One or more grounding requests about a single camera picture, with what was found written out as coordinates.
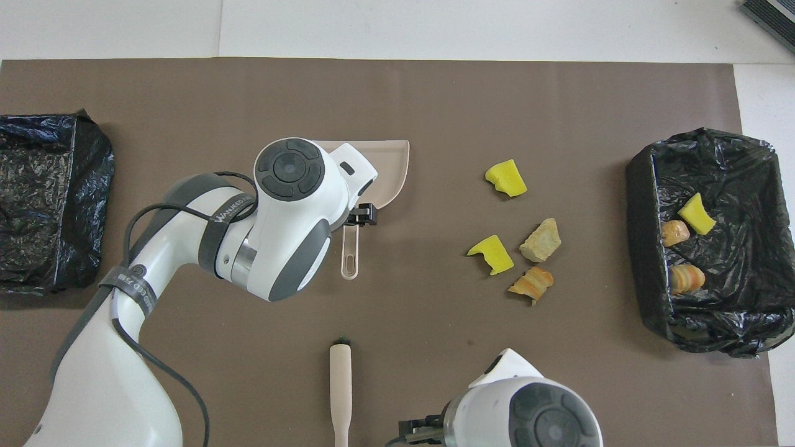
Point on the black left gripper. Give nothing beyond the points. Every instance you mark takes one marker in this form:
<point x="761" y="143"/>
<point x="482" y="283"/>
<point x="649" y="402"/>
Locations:
<point x="366" y="214"/>

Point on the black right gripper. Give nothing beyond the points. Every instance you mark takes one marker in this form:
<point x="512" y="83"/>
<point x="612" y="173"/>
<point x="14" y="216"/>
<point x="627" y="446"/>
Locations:
<point x="425" y="430"/>

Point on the beige plastic dustpan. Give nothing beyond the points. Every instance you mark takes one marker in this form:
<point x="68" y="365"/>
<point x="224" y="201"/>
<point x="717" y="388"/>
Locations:
<point x="388" y="167"/>

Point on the beige brush with black bristles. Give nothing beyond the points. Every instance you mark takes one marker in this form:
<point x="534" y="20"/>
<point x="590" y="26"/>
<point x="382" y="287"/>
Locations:
<point x="340" y="385"/>

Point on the yellow sponge piece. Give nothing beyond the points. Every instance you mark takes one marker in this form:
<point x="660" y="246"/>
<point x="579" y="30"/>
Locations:
<point x="492" y="254"/>
<point x="697" y="214"/>
<point x="506" y="178"/>

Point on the pale striped foam chunk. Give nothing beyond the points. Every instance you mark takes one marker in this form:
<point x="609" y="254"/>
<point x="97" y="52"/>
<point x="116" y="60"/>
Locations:
<point x="540" y="239"/>
<point x="686" y="278"/>

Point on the orange striped croissant piece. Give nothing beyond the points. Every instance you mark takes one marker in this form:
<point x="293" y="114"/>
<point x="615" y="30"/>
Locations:
<point x="531" y="284"/>

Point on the brown bread roll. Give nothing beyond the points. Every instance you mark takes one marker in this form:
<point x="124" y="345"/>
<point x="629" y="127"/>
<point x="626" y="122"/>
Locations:
<point x="674" y="233"/>

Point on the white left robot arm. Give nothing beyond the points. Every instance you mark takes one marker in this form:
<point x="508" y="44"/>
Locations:
<point x="292" y="205"/>

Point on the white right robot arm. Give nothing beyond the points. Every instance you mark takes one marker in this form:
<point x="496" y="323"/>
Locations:
<point x="534" y="416"/>

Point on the bin lined with black bag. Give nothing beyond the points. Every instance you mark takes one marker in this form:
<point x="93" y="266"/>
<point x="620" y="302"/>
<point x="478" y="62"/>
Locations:
<point x="745" y="285"/>
<point x="68" y="186"/>

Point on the brown paper table mat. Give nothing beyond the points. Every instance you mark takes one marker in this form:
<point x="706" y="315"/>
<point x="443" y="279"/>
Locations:
<point x="497" y="93"/>

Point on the dark grey ridged device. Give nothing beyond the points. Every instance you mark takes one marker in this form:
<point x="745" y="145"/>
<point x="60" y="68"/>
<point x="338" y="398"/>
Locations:
<point x="773" y="18"/>

